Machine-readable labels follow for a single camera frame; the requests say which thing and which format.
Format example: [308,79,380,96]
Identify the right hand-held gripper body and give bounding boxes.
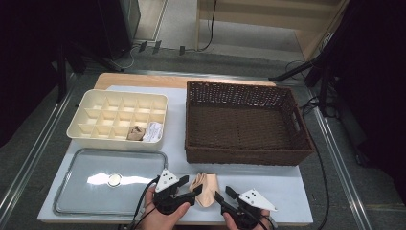
[219,188,279,230]

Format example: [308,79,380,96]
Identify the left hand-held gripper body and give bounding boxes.
[152,168,195,215]

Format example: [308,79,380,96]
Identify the white sock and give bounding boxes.
[142,121,165,144]

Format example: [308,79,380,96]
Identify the cream divided storage box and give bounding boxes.
[66,88,169,152]

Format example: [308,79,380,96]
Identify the brown woven basket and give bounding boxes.
[184,80,315,167]

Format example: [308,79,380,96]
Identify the clear lid with round knob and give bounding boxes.
[52,148,169,217]

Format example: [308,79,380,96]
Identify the person's right hand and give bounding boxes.
[222,209,271,230]

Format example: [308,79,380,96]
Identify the person's left hand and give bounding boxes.
[140,188,192,230]

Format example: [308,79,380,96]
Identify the white table mat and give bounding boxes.
[37,84,314,224]

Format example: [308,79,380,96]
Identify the black metal stand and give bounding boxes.
[267,47,341,118]

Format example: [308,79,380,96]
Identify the black tripod stand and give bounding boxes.
[56,39,125,104]

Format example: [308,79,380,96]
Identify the dark curtain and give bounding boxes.
[0,0,103,148]
[319,0,406,202]

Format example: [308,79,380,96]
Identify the black cabinet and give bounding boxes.
[97,0,142,60]

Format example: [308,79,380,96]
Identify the light wooden shelf unit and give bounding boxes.
[194,0,350,61]

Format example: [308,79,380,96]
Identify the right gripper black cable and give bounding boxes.
[258,214,279,230]

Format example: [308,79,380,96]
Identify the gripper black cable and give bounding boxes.
[258,214,279,230]
[127,175,161,230]

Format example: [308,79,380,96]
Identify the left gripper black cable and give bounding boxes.
[127,175,161,230]

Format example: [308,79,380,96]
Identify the black floor cable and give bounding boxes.
[300,95,330,230]

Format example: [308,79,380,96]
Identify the metal rail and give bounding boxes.
[0,72,79,212]
[305,85,374,230]

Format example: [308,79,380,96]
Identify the white floor cable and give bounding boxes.
[119,44,143,70]

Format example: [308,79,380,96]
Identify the black hanging cable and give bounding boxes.
[196,0,218,53]

